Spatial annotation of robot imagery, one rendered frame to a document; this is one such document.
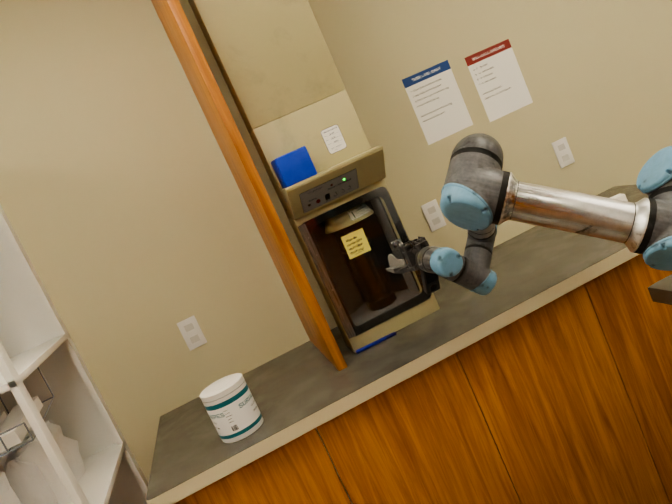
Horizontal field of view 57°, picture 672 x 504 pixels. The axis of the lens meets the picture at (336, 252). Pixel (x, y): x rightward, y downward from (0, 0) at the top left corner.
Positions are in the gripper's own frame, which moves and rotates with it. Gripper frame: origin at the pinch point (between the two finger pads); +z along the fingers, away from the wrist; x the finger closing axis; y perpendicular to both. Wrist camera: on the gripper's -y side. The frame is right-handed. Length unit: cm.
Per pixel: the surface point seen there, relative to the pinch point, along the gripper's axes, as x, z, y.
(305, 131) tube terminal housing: 12, 6, 50
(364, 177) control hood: 2.1, 0.2, 29.5
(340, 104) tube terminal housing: -2, 6, 53
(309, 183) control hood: 19.6, -5.3, 35.0
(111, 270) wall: 88, 49, 35
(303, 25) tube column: -1, 6, 79
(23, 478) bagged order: 129, 3, -7
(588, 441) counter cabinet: -23, -21, -71
